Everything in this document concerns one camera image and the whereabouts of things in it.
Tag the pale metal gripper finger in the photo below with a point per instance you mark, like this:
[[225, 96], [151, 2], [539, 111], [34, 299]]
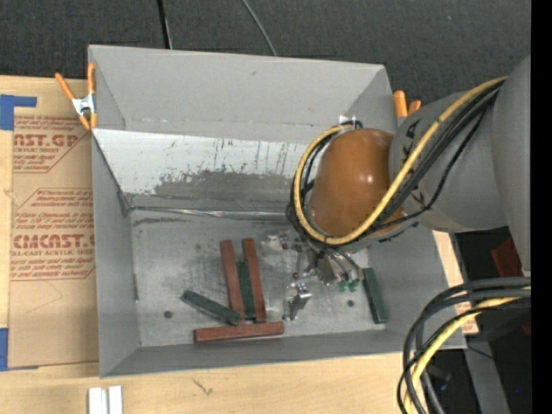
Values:
[[297, 304], [290, 240]]

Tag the red-brown flat block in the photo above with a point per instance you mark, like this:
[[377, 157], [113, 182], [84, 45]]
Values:
[[230, 274], [254, 265], [239, 331]]

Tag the dark green flat block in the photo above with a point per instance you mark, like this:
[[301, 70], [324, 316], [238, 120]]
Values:
[[374, 296], [246, 291], [211, 308]]

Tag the grey metal bin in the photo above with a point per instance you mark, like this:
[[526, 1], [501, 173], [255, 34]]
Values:
[[181, 248]]

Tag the brown cardboard board, red print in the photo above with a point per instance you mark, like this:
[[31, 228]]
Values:
[[47, 300]]

